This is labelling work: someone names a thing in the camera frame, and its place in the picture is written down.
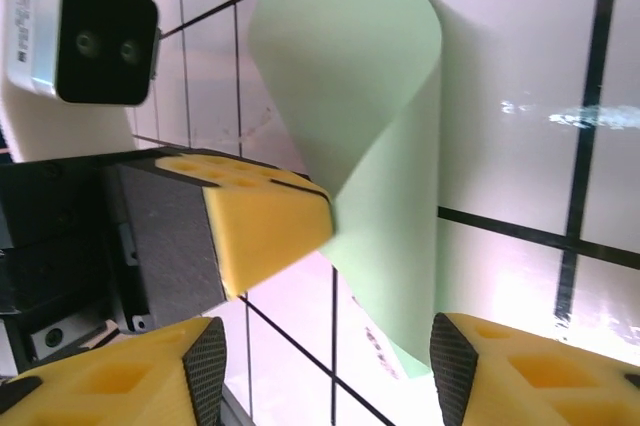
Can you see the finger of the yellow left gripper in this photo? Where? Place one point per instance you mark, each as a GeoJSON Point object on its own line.
{"type": "Point", "coordinates": [270, 236]}
{"type": "Point", "coordinates": [250, 168]}

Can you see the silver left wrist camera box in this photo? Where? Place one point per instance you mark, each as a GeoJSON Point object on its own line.
{"type": "Point", "coordinates": [100, 46]}

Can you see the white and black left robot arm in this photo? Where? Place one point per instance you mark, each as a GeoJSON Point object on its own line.
{"type": "Point", "coordinates": [65, 126]}

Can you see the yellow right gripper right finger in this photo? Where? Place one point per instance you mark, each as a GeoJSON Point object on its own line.
{"type": "Point", "coordinates": [540, 386]}

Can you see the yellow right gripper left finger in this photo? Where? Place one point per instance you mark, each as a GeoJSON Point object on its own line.
{"type": "Point", "coordinates": [100, 386]}

